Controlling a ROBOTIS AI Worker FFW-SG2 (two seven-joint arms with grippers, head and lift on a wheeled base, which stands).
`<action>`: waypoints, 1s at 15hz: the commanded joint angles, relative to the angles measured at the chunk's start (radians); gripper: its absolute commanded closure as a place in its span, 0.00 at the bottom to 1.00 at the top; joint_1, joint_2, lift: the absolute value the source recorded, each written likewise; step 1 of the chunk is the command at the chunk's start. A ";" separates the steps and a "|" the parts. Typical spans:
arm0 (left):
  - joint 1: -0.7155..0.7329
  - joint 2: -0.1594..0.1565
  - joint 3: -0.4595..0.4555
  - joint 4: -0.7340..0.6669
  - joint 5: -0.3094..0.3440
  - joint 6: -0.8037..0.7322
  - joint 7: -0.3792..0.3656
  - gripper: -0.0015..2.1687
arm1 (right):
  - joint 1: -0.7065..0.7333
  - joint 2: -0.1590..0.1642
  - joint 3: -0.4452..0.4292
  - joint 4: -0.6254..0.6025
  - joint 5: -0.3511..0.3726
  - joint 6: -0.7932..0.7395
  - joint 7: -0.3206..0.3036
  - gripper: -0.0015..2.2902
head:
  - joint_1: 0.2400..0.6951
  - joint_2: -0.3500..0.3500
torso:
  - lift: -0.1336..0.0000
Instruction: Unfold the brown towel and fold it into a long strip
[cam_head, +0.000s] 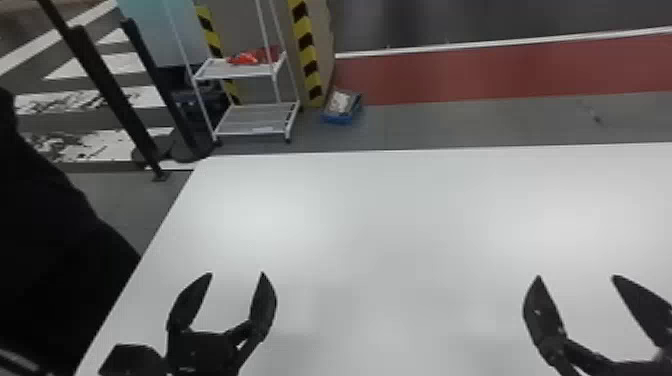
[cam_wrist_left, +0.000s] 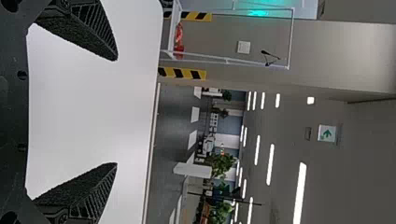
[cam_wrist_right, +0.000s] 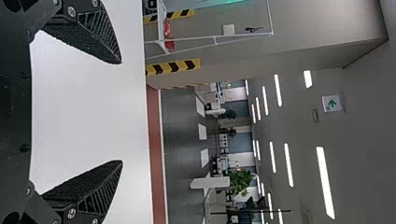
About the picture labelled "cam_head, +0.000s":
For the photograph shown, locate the black post on round foot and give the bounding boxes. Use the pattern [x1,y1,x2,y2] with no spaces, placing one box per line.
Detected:
[118,17,216,163]

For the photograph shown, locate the black pole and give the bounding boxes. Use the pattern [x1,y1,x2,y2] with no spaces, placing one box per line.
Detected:
[34,0,171,183]

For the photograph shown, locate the yellow black striped post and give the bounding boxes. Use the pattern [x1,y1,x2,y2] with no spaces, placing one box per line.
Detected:
[194,4,244,106]
[286,0,326,109]

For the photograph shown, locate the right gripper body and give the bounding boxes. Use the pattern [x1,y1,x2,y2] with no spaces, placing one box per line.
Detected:
[579,352,672,376]

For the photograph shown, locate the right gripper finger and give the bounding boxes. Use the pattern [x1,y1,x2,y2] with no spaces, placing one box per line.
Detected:
[522,274,613,376]
[611,274,672,352]

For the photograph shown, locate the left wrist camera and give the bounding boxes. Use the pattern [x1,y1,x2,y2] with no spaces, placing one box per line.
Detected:
[97,343,169,376]

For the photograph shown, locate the white wire rack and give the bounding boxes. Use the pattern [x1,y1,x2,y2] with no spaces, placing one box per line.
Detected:
[161,0,302,145]

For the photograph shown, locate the blue basket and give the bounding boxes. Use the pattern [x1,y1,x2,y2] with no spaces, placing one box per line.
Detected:
[321,88,363,126]

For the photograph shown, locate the person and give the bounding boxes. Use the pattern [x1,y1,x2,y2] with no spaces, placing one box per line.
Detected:
[0,86,142,376]

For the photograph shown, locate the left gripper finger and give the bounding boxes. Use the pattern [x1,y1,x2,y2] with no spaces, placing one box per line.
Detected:
[165,271,214,334]
[225,271,278,370]

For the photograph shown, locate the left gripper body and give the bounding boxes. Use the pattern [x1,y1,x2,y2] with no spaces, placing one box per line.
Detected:
[166,330,239,376]

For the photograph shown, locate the red packet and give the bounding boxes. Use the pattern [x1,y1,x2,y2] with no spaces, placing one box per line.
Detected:
[226,51,260,67]

